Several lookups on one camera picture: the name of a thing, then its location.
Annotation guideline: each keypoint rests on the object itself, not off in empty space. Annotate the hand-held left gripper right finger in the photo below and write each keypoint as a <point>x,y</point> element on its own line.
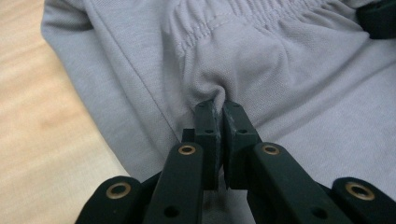
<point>236,140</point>

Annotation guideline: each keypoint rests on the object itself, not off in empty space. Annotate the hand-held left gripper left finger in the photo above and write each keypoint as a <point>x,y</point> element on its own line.
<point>210,140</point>

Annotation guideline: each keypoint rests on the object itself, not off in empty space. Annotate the grey sweatpants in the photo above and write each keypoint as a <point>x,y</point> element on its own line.
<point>280,93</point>

